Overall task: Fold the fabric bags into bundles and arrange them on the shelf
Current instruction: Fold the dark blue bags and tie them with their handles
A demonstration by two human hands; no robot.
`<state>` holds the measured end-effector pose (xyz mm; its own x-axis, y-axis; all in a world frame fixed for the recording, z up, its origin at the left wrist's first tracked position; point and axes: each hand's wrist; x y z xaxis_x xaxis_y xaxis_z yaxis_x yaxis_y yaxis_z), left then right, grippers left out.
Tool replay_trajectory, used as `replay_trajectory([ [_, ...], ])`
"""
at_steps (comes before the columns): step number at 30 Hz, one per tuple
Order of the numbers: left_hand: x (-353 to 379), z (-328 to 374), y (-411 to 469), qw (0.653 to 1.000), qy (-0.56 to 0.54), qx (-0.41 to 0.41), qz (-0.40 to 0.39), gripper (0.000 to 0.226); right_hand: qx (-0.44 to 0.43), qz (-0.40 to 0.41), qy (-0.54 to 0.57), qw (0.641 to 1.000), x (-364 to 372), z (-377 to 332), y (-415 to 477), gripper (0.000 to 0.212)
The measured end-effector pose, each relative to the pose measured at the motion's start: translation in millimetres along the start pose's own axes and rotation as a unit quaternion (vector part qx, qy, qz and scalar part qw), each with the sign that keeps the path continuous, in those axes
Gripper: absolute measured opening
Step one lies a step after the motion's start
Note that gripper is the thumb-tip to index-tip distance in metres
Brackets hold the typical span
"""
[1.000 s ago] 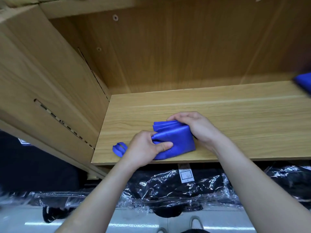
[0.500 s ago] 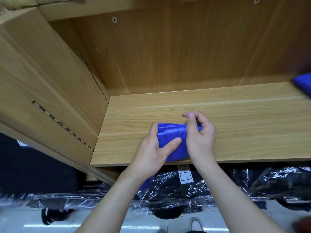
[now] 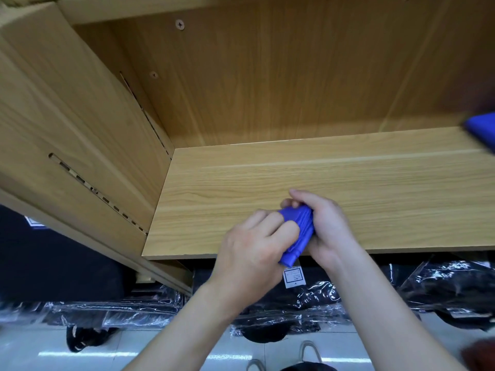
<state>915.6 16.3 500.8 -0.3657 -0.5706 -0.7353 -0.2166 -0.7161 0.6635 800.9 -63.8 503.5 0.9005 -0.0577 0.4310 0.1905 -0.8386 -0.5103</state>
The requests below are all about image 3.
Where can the person's left hand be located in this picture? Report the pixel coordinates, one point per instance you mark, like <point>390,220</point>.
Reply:
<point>247,262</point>

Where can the person's right hand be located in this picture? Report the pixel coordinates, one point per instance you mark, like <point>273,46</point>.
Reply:
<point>331,232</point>

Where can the wooden shelf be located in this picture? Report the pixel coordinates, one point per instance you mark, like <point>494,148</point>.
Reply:
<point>387,181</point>

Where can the red shopping basket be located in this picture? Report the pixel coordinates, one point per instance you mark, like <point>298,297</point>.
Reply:
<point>481,355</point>

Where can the person's left forearm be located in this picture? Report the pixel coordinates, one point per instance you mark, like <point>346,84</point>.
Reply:
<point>182,336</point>

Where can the person's right forearm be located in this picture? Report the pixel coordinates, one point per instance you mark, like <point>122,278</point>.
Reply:
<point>387,320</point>

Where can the person's right shoe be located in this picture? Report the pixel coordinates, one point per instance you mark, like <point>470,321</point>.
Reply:
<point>310,351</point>

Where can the person's right leg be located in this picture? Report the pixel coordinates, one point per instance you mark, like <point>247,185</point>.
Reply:
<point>308,366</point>

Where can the white paper tag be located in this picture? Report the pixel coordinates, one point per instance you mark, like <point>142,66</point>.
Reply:
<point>295,277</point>

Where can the black wrapped bag with tag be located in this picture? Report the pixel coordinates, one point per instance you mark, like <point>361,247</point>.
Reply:
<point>325,305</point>

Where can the black plastic-wrapped bag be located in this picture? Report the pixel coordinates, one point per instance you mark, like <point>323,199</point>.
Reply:
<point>77,313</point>
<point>448,286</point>

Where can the white blue-edged label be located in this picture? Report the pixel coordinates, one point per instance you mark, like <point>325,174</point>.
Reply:
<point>35,222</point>

